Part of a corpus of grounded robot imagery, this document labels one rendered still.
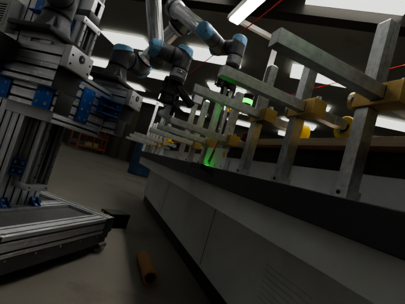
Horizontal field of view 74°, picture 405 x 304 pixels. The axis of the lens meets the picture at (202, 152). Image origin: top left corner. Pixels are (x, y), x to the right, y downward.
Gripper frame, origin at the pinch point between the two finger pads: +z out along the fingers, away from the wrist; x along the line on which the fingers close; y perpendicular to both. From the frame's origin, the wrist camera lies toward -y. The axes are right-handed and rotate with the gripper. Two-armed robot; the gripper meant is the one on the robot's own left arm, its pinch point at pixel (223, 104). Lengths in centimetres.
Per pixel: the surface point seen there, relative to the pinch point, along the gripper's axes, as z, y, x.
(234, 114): 2.6, -1.5, -7.1
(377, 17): -218, 52, -254
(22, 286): 101, 27, 53
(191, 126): 16.2, 1.9, 13.2
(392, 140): 11, -73, 3
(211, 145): 18.7, 15.1, -13.3
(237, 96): -6.3, -1.2, -6.4
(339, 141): 12, -57, -3
